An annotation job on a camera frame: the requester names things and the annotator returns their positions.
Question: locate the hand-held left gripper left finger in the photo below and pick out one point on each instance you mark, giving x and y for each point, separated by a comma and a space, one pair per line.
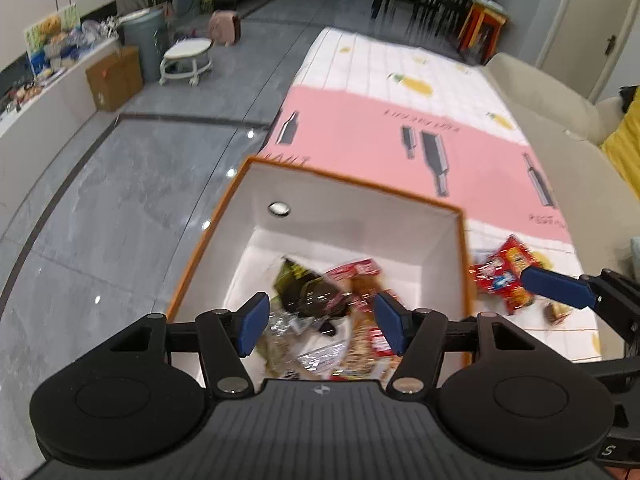
252, 322

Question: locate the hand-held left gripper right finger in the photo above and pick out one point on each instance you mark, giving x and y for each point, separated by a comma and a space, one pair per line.
390, 322

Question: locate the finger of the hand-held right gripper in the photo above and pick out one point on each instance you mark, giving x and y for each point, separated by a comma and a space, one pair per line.
555, 286

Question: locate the small red yellow snack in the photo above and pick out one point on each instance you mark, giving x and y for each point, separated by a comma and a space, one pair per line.
557, 312

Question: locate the clear peanut snack packet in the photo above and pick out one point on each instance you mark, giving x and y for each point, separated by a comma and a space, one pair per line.
365, 345

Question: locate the mixed nuts packet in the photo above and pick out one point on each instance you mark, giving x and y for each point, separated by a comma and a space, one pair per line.
290, 347

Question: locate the large red snack bag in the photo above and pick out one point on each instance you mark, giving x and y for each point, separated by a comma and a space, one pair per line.
502, 272

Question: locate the dark seeds packet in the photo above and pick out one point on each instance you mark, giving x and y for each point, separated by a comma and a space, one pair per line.
302, 287

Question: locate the small red snack packet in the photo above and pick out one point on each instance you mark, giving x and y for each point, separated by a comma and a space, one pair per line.
355, 270

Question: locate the orange box with white inside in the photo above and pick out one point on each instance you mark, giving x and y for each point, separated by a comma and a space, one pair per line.
350, 210

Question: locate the yellow cushion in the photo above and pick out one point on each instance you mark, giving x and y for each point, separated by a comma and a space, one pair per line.
625, 145

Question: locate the beige sofa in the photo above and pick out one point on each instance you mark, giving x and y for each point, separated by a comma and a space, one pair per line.
565, 125

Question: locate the pink white printed tablecloth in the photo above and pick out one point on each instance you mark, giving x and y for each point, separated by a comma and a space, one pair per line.
380, 135

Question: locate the white door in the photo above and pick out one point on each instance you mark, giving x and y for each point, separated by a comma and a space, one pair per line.
595, 20

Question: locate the orange stool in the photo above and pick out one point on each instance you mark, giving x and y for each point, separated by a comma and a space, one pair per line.
482, 25

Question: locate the white round rolling stool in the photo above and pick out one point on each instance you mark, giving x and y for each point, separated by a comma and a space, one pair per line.
187, 57

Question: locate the brown cardboard box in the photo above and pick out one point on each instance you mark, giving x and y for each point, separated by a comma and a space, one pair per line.
114, 80

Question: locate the grey trash bin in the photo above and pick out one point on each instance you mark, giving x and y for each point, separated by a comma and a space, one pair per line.
144, 42

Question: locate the white television cabinet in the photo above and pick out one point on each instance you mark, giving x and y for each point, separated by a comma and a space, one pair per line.
50, 95

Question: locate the clutter pile on cabinet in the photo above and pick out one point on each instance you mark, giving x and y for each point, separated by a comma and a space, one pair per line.
97, 30

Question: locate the picture with yellow toys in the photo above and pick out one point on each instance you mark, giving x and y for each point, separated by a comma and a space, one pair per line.
52, 35

